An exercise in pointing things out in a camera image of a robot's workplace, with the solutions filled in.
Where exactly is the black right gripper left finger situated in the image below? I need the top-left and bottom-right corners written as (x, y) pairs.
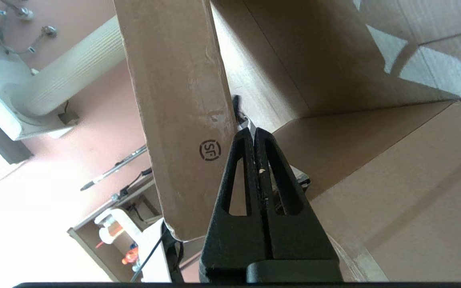
top-left (199, 128), bottom-right (272, 282)

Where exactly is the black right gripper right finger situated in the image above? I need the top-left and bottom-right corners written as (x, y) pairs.
top-left (255, 128), bottom-right (340, 260)

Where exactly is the brown cardboard shoe box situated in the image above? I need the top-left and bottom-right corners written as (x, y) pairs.
top-left (112, 0), bottom-right (461, 282)

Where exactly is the brown open wooden shelf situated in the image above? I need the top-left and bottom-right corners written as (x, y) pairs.
top-left (67, 176), bottom-right (164, 282)

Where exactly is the ribbed beige cylinder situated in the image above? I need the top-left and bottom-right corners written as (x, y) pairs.
top-left (10, 16), bottom-right (127, 117)

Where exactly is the grey wall hose with fittings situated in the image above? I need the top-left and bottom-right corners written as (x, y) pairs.
top-left (0, 0), bottom-right (58, 55)

